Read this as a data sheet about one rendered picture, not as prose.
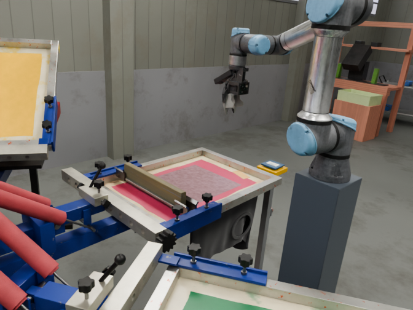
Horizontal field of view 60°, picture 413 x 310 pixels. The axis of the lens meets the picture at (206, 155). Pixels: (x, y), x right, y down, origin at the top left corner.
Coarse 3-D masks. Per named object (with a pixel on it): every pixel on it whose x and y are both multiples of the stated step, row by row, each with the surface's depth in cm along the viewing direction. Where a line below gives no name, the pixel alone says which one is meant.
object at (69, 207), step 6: (66, 204) 132; (72, 204) 132; (78, 204) 132; (84, 204) 133; (90, 204) 133; (66, 210) 128; (72, 210) 128; (78, 210) 130; (96, 210) 136; (102, 210) 138; (72, 216) 129; (78, 216) 131; (66, 222) 128
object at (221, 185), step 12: (204, 180) 181; (216, 180) 182; (228, 180) 183; (240, 180) 184; (252, 180) 185; (192, 192) 168; (204, 192) 169; (216, 192) 170; (228, 192) 170; (144, 204) 154; (156, 204) 154; (204, 204) 157; (168, 216) 146
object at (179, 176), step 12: (180, 168) 194; (192, 168) 196; (204, 168) 197; (216, 168) 198; (168, 180) 178; (180, 180) 179; (192, 180) 180; (120, 192) 163; (132, 192) 164; (144, 192) 164
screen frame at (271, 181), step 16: (160, 160) 194; (176, 160) 201; (224, 160) 203; (112, 176) 172; (256, 176) 189; (272, 176) 184; (112, 192) 155; (240, 192) 163; (256, 192) 168; (224, 208) 152
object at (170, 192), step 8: (128, 168) 166; (136, 168) 164; (128, 176) 168; (136, 176) 163; (144, 176) 158; (152, 176) 156; (144, 184) 160; (152, 184) 155; (160, 184) 151; (168, 184) 150; (160, 192) 152; (168, 192) 148; (176, 192) 144; (184, 192) 144; (168, 200) 149; (176, 200) 145; (184, 200) 145
